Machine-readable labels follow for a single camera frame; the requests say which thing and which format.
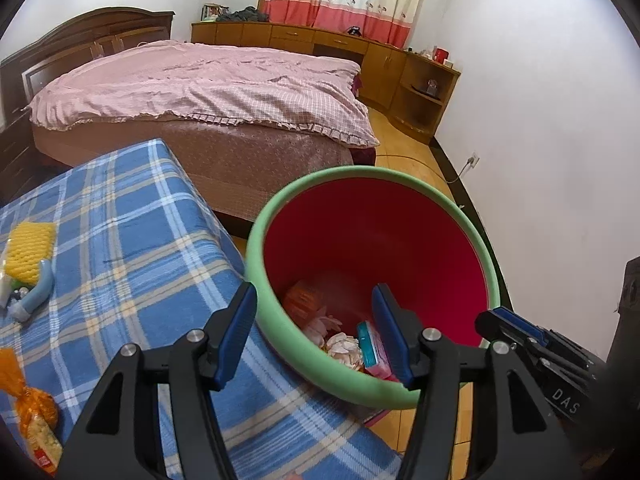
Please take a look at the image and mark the orange box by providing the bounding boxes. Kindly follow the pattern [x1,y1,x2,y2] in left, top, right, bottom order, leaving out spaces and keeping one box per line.
[285,281,326,321]

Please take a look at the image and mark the light blue plastic hook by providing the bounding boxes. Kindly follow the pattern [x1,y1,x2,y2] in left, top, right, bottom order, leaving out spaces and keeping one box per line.
[7,258,55,322]

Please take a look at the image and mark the pink blanket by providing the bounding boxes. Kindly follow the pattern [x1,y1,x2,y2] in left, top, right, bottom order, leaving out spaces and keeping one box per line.
[27,40,381,148]

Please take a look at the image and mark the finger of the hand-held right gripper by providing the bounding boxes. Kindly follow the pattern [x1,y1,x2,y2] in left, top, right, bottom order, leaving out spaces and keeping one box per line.
[475,307,608,386]

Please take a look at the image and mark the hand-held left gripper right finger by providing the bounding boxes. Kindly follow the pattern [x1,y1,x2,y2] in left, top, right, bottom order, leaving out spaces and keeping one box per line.
[371,283,583,480]

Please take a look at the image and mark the long wooden cabinet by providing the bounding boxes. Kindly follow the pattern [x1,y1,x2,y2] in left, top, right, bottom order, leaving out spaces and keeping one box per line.
[191,20,461,145]

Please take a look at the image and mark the large yellow foam net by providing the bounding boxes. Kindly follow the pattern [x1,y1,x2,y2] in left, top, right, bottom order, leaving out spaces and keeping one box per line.
[5,221,57,286]

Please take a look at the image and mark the dark clothes pile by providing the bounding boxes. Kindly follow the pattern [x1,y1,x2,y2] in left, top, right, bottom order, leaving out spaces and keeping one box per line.
[216,6,271,24]

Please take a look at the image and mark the clear snack packet orange top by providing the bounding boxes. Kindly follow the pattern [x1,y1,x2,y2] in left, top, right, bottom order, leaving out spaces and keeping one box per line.
[0,347,63,476]

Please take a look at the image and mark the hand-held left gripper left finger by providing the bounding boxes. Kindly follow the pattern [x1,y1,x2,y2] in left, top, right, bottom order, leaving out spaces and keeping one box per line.
[57,282,258,480]

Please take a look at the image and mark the cream and red curtain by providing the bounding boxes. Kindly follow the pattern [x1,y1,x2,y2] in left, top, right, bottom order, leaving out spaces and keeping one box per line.
[261,0,431,48]

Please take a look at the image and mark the red bin with green rim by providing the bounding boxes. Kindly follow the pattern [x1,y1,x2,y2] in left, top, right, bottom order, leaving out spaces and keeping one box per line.
[245,166,501,408]

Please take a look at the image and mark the brown bed base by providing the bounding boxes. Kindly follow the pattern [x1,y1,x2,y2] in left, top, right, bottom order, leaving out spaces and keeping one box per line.
[30,110,378,238]

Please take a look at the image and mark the blue plaid cloth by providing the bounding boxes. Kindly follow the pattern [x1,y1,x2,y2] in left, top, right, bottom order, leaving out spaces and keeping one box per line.
[0,139,406,480]

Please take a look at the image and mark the cream paper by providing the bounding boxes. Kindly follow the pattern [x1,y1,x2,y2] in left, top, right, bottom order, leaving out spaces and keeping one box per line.
[325,332,366,368]
[302,312,341,346]

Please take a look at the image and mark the teal box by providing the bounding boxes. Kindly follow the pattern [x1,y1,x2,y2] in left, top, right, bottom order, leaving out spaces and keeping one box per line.
[356,321,398,376]

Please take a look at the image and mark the dark wooden headboard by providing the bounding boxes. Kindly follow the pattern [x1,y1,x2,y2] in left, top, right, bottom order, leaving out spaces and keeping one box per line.
[0,8,177,126]

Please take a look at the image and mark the dark wooden nightstand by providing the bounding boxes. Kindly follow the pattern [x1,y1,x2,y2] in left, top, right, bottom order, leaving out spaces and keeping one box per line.
[0,110,41,206]

